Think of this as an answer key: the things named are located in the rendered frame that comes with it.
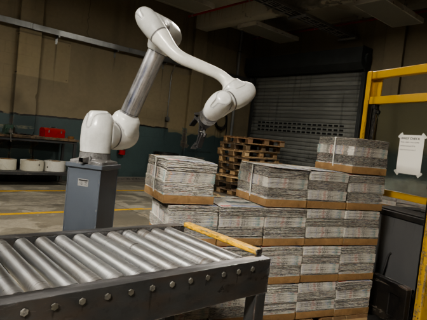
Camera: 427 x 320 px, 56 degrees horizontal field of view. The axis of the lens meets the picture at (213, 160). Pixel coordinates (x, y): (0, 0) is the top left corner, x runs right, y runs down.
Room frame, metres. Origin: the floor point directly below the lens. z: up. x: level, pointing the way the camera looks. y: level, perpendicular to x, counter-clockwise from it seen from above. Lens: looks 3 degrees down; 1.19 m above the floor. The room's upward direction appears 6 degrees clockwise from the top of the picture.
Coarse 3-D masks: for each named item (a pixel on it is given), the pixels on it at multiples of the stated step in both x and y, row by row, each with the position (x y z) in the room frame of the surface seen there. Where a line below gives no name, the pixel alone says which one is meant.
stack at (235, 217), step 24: (168, 216) 2.08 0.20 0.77; (192, 216) 2.14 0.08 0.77; (216, 216) 2.19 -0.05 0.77; (240, 216) 2.25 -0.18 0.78; (264, 216) 2.31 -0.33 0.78; (288, 216) 2.38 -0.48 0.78; (312, 216) 2.45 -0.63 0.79; (336, 216) 2.51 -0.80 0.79; (288, 264) 2.38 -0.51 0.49; (312, 264) 2.45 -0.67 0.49; (336, 264) 2.52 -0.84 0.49; (288, 288) 2.40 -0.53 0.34; (312, 288) 2.46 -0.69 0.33; (192, 312) 2.16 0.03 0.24; (216, 312) 2.21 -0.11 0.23; (240, 312) 2.27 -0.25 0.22; (264, 312) 2.34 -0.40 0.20; (288, 312) 2.41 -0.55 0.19
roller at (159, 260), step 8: (112, 232) 1.51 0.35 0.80; (120, 240) 1.44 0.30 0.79; (128, 240) 1.42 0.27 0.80; (128, 248) 1.38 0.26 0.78; (136, 248) 1.36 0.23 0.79; (144, 248) 1.34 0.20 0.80; (144, 256) 1.31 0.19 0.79; (152, 256) 1.28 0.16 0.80; (160, 256) 1.28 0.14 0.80; (160, 264) 1.24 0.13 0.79; (168, 264) 1.22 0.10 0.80; (176, 264) 1.21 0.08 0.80
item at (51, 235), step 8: (160, 224) 1.73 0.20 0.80; (168, 224) 1.74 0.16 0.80; (176, 224) 1.76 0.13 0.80; (40, 232) 1.40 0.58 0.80; (48, 232) 1.41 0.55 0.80; (56, 232) 1.42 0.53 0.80; (64, 232) 1.43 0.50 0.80; (72, 232) 1.45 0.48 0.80; (80, 232) 1.46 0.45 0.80; (88, 232) 1.47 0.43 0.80; (104, 232) 1.51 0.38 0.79; (120, 232) 1.56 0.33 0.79; (136, 232) 1.60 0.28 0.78; (8, 240) 1.29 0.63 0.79; (16, 240) 1.31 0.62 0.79; (32, 240) 1.34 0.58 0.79; (8, 272) 1.30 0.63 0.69
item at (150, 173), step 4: (152, 156) 2.32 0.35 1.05; (168, 156) 2.34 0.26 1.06; (172, 156) 2.37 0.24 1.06; (176, 156) 2.41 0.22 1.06; (148, 160) 2.39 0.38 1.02; (152, 160) 2.32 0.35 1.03; (148, 164) 2.38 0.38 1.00; (152, 164) 2.31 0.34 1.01; (148, 168) 2.38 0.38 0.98; (152, 168) 2.29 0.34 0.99; (148, 172) 2.38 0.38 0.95; (152, 172) 2.28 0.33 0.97; (148, 176) 2.34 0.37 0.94; (152, 176) 2.26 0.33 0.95; (148, 180) 2.32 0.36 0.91; (148, 184) 2.34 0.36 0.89; (152, 188) 2.25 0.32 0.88
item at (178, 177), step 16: (160, 160) 2.17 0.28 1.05; (176, 160) 2.07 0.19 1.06; (192, 160) 2.21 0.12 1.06; (160, 176) 2.13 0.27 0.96; (176, 176) 2.09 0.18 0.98; (192, 176) 2.12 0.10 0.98; (208, 176) 2.16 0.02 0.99; (160, 192) 2.11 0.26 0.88; (176, 192) 2.09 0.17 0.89; (192, 192) 2.13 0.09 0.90; (208, 192) 2.16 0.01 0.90
